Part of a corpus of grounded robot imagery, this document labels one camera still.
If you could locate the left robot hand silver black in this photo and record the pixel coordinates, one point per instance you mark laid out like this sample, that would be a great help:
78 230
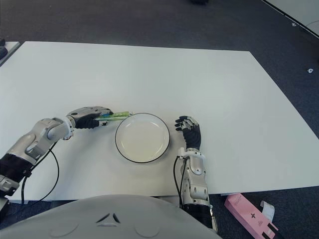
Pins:
86 122

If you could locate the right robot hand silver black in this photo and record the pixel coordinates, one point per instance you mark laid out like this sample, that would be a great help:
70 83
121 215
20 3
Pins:
193 137

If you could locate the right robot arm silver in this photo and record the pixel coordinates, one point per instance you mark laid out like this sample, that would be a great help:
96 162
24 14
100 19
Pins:
197 176

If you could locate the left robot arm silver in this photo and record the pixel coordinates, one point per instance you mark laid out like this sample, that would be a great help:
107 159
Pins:
32 142

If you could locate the grey robot torso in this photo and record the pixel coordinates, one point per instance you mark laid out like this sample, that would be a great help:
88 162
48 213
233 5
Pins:
107 219

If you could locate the white side table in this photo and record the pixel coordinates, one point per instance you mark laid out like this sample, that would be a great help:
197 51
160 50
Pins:
10 49

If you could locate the green candy pack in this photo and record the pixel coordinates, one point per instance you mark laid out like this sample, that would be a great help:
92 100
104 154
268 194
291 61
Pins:
120 115

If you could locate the white plate with black rim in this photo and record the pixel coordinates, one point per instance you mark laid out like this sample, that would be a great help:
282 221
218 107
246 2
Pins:
142 139

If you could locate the white paper strip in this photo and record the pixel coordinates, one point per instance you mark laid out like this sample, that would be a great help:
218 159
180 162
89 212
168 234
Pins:
268 209

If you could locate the pink cardboard box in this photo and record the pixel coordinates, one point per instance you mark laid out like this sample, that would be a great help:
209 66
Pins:
249 212

